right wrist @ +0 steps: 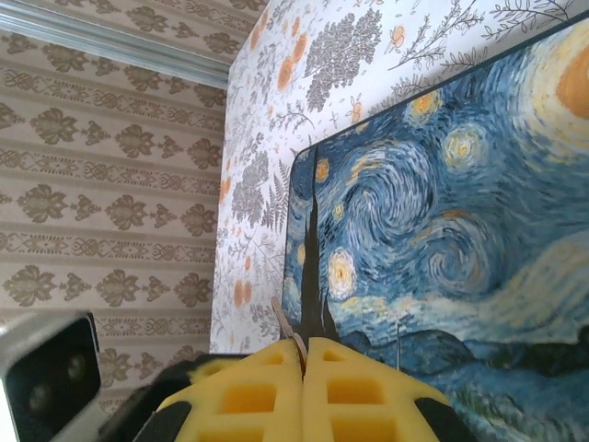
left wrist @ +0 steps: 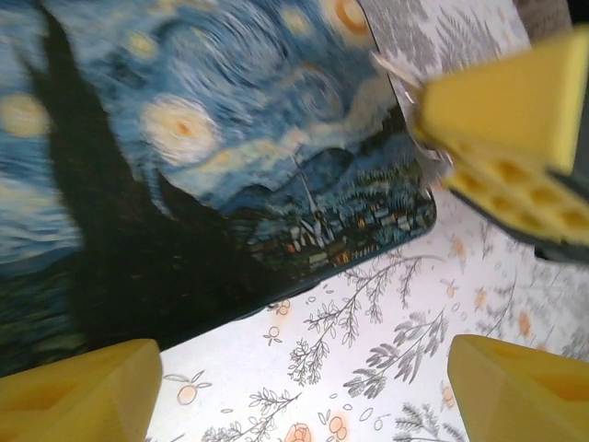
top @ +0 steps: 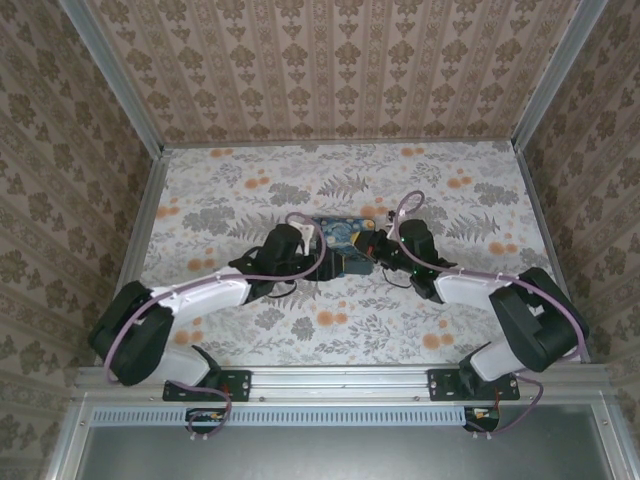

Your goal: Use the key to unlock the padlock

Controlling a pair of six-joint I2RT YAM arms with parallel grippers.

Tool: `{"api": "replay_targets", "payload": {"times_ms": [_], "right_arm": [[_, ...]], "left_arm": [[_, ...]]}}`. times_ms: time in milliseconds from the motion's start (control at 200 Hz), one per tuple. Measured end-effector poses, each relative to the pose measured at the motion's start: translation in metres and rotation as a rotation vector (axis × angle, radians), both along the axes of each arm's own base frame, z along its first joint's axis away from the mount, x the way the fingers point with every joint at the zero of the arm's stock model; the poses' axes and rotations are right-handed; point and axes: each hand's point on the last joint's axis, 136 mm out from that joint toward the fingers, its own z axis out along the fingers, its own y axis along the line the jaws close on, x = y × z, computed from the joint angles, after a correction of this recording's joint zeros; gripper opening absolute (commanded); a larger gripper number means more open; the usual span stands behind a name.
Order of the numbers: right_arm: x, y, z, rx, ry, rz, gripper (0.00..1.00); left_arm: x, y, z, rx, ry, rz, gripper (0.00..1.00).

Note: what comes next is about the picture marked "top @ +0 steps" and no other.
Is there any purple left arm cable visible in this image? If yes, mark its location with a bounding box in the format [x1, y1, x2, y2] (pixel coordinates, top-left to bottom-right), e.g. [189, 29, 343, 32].
[102, 211, 330, 444]

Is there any grey metal sheet panel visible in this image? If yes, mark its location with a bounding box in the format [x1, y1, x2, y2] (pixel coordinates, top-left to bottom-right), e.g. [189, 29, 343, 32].
[47, 399, 634, 480]

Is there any aluminium frame side rail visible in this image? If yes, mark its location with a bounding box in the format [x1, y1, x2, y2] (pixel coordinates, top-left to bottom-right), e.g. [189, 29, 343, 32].
[513, 142, 594, 364]
[94, 148, 170, 370]

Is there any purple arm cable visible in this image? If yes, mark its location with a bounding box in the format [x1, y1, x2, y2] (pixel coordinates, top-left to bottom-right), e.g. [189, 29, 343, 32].
[102, 211, 330, 444]
[393, 189, 590, 439]

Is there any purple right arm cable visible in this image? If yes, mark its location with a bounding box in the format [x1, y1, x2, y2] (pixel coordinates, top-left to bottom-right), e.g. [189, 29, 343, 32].
[393, 189, 590, 439]

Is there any starry night painted box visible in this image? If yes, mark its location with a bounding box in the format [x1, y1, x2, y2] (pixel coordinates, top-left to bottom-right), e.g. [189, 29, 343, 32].
[310, 214, 377, 277]

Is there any grey slotted cable duct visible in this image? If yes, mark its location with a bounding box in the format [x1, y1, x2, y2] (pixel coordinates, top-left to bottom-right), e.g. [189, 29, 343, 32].
[91, 406, 467, 427]

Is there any small black controller board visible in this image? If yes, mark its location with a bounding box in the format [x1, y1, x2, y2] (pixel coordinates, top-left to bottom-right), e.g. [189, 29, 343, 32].
[463, 404, 502, 432]
[185, 406, 227, 435]

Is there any aluminium frame front rail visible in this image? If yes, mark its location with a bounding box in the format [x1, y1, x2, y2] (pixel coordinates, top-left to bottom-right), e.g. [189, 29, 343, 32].
[73, 363, 614, 404]

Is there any aluminium frame post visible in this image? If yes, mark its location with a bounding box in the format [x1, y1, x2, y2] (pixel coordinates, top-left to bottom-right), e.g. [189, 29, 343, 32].
[62, 0, 166, 154]
[513, 0, 609, 151]

